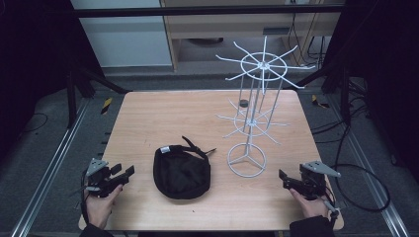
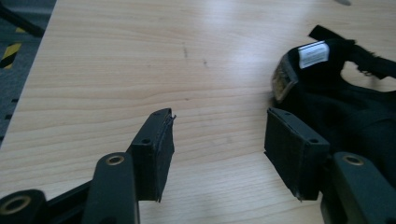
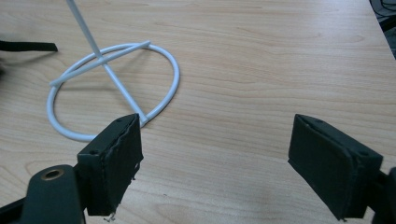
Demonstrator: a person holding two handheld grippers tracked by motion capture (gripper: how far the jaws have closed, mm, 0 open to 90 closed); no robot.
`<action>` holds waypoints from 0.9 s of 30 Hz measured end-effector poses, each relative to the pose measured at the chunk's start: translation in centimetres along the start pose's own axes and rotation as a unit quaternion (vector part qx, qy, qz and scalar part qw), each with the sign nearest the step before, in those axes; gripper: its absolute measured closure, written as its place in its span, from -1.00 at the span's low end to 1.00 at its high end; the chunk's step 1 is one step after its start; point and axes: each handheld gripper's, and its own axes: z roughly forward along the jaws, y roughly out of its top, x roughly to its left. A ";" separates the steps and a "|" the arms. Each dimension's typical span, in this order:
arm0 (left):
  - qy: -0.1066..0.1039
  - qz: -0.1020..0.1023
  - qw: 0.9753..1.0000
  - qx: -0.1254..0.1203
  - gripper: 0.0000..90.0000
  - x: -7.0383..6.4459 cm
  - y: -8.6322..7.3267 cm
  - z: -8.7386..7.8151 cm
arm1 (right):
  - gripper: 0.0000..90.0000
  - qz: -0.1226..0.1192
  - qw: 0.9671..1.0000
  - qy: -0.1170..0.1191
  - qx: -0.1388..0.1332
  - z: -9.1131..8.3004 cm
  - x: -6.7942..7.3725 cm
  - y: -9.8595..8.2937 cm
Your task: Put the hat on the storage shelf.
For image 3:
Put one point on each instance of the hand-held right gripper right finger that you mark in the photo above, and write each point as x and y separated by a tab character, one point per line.
327	165

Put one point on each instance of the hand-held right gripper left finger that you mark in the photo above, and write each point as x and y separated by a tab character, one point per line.
107	168

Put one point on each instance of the white metal stand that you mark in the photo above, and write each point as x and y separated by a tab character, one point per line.
116	84

